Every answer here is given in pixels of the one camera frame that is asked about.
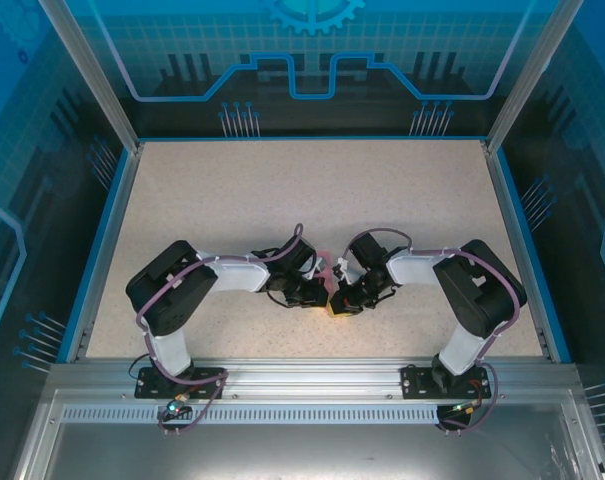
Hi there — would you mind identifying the grey metal tray panel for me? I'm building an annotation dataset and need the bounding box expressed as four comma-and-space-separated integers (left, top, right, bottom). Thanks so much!
11, 389, 605, 480

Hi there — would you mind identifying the right blue border strip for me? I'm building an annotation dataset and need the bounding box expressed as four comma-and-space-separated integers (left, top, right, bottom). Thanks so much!
496, 149, 574, 364

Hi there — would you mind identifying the blue border strip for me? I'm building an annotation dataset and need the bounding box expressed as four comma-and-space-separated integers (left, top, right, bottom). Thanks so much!
496, 149, 574, 364
55, 149, 131, 364

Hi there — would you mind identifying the left blue border strip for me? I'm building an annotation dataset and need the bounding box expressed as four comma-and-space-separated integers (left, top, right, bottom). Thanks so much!
55, 149, 131, 364

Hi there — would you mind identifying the aluminium mounting rail beam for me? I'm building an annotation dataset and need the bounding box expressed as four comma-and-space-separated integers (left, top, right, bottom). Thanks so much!
46, 357, 581, 401

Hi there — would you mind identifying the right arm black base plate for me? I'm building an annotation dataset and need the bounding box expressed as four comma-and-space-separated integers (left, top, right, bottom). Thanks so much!
400, 363, 498, 400

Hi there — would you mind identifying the slotted grey cable duct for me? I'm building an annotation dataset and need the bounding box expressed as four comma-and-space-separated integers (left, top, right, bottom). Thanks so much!
60, 405, 451, 426

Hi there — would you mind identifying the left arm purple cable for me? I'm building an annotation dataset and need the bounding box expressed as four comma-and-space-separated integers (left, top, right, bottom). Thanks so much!
135, 222, 304, 436

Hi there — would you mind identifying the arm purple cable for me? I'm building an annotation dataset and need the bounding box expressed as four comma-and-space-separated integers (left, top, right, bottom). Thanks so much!
135, 222, 304, 436
341, 225, 528, 434

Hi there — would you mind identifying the right brass cable connector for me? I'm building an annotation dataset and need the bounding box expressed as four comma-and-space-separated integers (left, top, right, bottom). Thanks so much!
451, 398, 484, 417

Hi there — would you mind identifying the brass cable connector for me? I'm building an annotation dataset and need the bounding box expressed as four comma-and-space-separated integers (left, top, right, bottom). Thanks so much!
165, 392, 191, 416
451, 398, 484, 417

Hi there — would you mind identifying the left brass cable connector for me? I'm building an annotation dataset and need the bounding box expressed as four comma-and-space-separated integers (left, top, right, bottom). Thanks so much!
165, 392, 191, 416

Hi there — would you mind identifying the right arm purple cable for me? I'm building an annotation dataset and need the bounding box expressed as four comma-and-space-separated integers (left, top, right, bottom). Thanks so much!
341, 225, 528, 434

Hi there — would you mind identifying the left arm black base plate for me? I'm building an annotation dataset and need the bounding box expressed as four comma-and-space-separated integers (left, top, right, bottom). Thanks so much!
134, 366, 228, 401

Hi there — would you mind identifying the left aluminium side rail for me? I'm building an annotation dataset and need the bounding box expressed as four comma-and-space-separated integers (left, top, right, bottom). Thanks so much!
73, 142, 146, 364

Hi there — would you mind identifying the right aluminium frame post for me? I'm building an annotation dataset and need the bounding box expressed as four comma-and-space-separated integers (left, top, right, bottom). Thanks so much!
484, 0, 586, 151

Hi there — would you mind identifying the aluminium frame post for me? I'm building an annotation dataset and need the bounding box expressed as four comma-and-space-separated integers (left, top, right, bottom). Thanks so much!
36, 0, 143, 151
484, 0, 586, 151

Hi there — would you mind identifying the left aluminium frame post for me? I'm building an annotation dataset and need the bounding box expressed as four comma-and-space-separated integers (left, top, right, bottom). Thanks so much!
36, 0, 143, 151

